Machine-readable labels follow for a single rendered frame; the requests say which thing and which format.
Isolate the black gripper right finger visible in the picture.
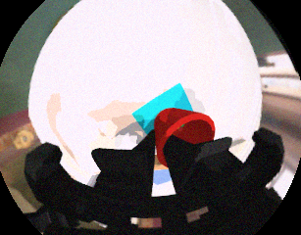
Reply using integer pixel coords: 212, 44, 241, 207
163, 134, 232, 193

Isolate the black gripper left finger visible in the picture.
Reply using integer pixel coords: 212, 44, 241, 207
91, 129, 157, 196

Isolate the red cup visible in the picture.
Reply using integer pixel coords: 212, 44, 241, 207
154, 107, 216, 167

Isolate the brown rectangular bar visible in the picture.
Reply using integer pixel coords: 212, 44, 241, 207
154, 154, 169, 169

